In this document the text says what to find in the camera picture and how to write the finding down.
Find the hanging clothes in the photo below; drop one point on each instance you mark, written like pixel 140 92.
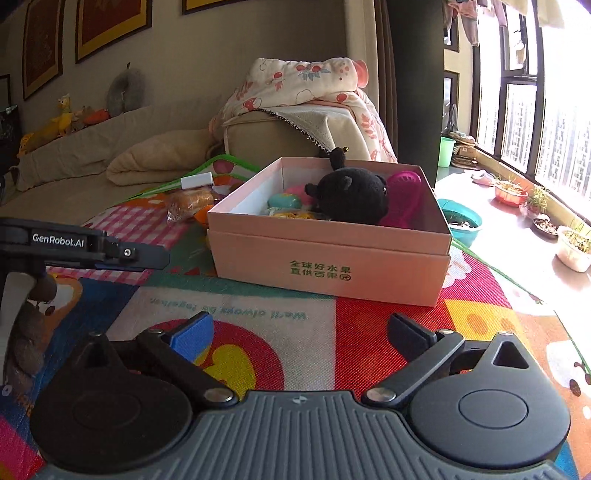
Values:
pixel 468 23

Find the small white box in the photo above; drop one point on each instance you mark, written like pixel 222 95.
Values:
pixel 196 181

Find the orange plush toy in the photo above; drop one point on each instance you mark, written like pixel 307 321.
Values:
pixel 96 116

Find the person's left hand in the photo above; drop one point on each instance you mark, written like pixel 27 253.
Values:
pixel 27 337

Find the floral blanket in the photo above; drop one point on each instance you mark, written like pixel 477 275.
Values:
pixel 295 81

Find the grey neck pillow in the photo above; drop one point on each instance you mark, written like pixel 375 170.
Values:
pixel 122 90

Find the pink slipper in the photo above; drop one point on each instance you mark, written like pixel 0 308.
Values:
pixel 482 179

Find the beige pillow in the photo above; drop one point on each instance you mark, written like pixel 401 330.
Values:
pixel 157 159

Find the pink cardboard box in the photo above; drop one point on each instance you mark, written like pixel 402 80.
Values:
pixel 323 258

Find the small potted plant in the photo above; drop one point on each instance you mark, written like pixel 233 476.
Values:
pixel 538 203

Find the beige sofa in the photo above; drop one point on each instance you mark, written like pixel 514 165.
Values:
pixel 272 136

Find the white plant pot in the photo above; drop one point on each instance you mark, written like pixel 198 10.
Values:
pixel 572 254

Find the dark curtain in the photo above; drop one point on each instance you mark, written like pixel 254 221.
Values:
pixel 415 92

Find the stack of cardboard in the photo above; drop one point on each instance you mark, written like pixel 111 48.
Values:
pixel 464 152

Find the pink toy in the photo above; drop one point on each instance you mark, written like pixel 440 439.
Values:
pixel 300 190

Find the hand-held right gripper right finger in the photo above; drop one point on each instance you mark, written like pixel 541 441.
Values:
pixel 407 336

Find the beige fringed cloth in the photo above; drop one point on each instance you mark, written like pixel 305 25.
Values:
pixel 318 120

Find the large framed picture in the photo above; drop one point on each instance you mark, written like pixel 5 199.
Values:
pixel 113 25
pixel 42 46
pixel 207 4

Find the teal plastic basin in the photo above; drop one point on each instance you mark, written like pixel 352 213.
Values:
pixel 464 230

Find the small framed picture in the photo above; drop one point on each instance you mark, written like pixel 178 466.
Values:
pixel 450 99

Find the packaged bread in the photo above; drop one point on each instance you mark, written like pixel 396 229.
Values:
pixel 189 205

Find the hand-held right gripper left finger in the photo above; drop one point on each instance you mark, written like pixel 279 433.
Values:
pixel 191 331

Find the yellow plush toy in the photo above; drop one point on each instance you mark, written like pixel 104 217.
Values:
pixel 55 124

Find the black window frame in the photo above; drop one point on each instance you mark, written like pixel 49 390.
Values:
pixel 535 92

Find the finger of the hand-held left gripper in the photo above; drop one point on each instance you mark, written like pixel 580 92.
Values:
pixel 138 256

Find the red plant pot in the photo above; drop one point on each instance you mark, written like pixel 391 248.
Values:
pixel 510 196

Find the dark plant bowl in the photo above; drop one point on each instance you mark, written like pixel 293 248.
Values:
pixel 545 228

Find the colourful play mat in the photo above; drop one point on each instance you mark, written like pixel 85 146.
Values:
pixel 286 332

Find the black plush toy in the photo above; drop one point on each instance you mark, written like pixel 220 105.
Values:
pixel 351 194

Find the teal toy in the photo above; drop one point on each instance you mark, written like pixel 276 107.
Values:
pixel 284 201

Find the green plastic bucket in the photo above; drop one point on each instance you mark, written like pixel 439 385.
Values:
pixel 445 152

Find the magenta plastic basket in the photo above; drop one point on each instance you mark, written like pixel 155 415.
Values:
pixel 406 198

